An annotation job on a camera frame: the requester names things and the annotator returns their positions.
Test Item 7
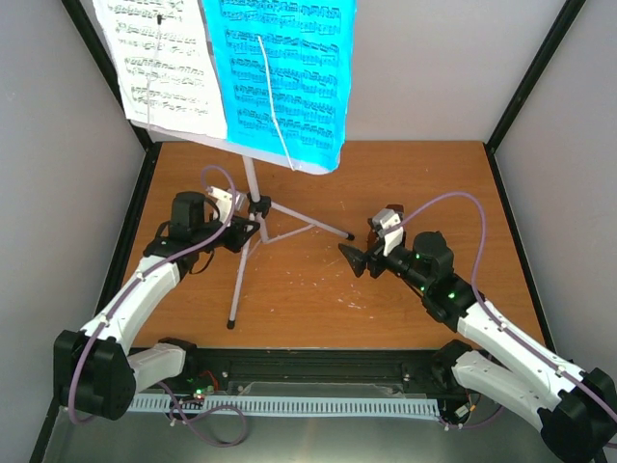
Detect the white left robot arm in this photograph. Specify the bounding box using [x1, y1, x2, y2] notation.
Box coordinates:
[53, 187, 259, 423]

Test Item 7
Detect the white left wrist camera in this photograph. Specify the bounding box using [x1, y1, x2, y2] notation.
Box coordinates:
[205, 186, 240, 223]

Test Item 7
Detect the white slotted cable duct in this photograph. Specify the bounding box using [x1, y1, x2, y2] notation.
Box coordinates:
[127, 395, 443, 420]

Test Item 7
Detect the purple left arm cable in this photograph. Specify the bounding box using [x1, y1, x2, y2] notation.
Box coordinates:
[69, 164, 238, 425]

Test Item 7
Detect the white music sheet paper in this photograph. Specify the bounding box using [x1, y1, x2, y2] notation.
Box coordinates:
[93, 1, 228, 140]

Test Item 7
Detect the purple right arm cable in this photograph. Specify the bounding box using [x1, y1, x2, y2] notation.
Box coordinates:
[385, 191, 617, 435]

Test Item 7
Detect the blue music sheet folder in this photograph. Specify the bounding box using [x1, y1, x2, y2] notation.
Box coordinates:
[203, 1, 357, 173]

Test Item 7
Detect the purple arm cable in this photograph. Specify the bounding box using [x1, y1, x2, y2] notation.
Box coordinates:
[69, 164, 238, 425]
[385, 191, 617, 435]

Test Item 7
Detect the brown wooden metronome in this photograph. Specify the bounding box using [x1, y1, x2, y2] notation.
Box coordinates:
[367, 204, 405, 257]

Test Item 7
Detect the black enclosure frame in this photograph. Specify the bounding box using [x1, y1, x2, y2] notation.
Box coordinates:
[28, 0, 609, 463]

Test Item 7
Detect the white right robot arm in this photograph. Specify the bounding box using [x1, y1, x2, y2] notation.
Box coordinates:
[338, 231, 616, 462]

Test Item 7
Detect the white tripod music stand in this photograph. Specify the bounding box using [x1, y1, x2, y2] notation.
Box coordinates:
[157, 128, 355, 330]

